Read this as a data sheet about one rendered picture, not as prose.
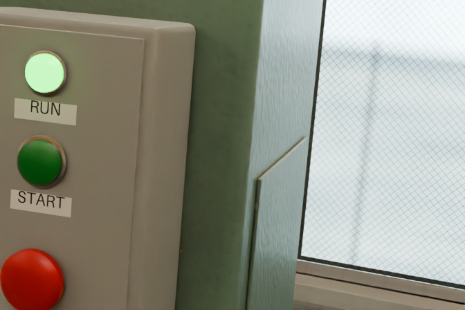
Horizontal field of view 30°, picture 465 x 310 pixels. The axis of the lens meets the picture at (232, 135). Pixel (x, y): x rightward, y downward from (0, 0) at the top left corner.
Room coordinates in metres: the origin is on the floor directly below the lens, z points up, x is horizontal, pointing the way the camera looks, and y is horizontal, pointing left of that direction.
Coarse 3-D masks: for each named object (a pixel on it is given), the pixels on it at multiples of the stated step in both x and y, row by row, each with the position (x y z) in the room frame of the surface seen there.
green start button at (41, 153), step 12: (24, 144) 0.38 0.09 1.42; (36, 144) 0.38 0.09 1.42; (48, 144) 0.38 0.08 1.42; (24, 156) 0.38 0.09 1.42; (36, 156) 0.38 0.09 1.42; (48, 156) 0.37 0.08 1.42; (60, 156) 0.38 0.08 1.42; (24, 168) 0.38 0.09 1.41; (36, 168) 0.38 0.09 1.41; (48, 168) 0.37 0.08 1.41; (60, 168) 0.38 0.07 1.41; (36, 180) 0.38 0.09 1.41; (48, 180) 0.38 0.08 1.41; (60, 180) 0.38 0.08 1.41
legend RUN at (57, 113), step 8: (16, 104) 0.38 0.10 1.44; (24, 104) 0.38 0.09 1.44; (32, 104) 0.38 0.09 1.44; (40, 104) 0.38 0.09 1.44; (48, 104) 0.38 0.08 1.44; (56, 104) 0.38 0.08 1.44; (64, 104) 0.38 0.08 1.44; (16, 112) 0.38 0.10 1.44; (24, 112) 0.38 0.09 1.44; (32, 112) 0.38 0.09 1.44; (40, 112) 0.38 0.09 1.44; (48, 112) 0.38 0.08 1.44; (56, 112) 0.38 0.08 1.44; (64, 112) 0.38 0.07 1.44; (72, 112) 0.38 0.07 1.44; (40, 120) 0.38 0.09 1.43; (48, 120) 0.38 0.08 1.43; (56, 120) 0.38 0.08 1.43; (64, 120) 0.38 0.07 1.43; (72, 120) 0.38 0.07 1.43
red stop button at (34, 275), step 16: (16, 256) 0.38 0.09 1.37; (32, 256) 0.37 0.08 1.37; (48, 256) 0.38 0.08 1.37; (16, 272) 0.37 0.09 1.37; (32, 272) 0.37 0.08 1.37; (48, 272) 0.37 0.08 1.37; (16, 288) 0.37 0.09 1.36; (32, 288) 0.37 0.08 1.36; (48, 288) 0.37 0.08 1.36; (16, 304) 0.37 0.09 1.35; (32, 304) 0.37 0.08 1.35; (48, 304) 0.37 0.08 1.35
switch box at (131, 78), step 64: (0, 64) 0.39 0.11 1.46; (128, 64) 0.37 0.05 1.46; (192, 64) 0.43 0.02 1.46; (0, 128) 0.39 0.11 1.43; (64, 128) 0.38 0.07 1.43; (128, 128) 0.37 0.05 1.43; (0, 192) 0.39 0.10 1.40; (64, 192) 0.38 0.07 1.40; (128, 192) 0.37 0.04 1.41; (0, 256) 0.39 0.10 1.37; (64, 256) 0.38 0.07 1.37; (128, 256) 0.37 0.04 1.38
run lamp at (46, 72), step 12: (36, 60) 0.38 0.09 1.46; (48, 60) 0.38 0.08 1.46; (60, 60) 0.38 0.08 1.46; (24, 72) 0.38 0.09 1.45; (36, 72) 0.38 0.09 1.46; (48, 72) 0.37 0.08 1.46; (60, 72) 0.38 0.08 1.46; (36, 84) 0.38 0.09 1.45; (48, 84) 0.37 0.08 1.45; (60, 84) 0.38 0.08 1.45
